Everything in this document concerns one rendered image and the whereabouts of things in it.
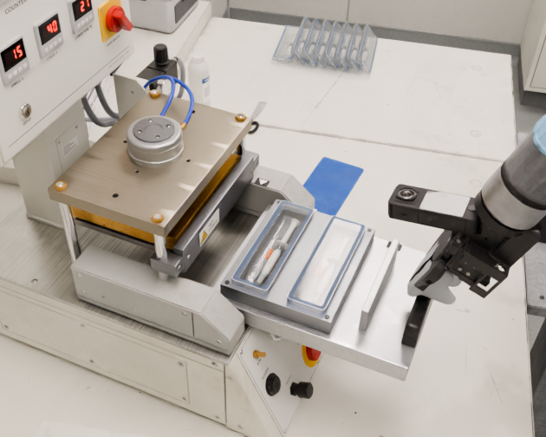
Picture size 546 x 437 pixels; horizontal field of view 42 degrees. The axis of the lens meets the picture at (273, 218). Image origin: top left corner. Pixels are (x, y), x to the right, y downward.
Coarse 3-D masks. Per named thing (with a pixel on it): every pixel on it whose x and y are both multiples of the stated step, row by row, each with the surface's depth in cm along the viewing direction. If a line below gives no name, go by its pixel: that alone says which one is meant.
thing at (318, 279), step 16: (336, 224) 108; (352, 224) 108; (320, 240) 105; (336, 240) 105; (352, 240) 105; (320, 256) 103; (336, 256) 103; (304, 272) 100; (320, 272) 101; (336, 272) 101; (304, 288) 98; (320, 288) 98; (320, 304) 96
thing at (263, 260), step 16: (288, 208) 110; (304, 208) 110; (272, 224) 108; (288, 224) 108; (304, 224) 108; (256, 240) 105; (272, 240) 105; (288, 240) 105; (256, 256) 103; (272, 256) 103; (240, 272) 100; (256, 272) 100; (272, 272) 100
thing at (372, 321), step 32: (256, 224) 112; (384, 256) 108; (416, 256) 108; (352, 288) 103; (384, 288) 103; (256, 320) 100; (288, 320) 98; (352, 320) 99; (384, 320) 99; (352, 352) 96; (384, 352) 95
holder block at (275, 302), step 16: (272, 208) 112; (320, 224) 109; (304, 240) 106; (368, 240) 107; (240, 256) 104; (304, 256) 104; (288, 272) 102; (352, 272) 102; (224, 288) 100; (240, 288) 99; (272, 288) 99; (288, 288) 99; (256, 304) 99; (272, 304) 98; (288, 304) 97; (336, 304) 97; (304, 320) 97; (320, 320) 96
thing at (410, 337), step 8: (416, 296) 98; (424, 296) 97; (416, 304) 96; (424, 304) 96; (416, 312) 95; (424, 312) 95; (408, 320) 94; (416, 320) 94; (424, 320) 96; (408, 328) 93; (416, 328) 93; (408, 336) 94; (416, 336) 94; (408, 344) 95
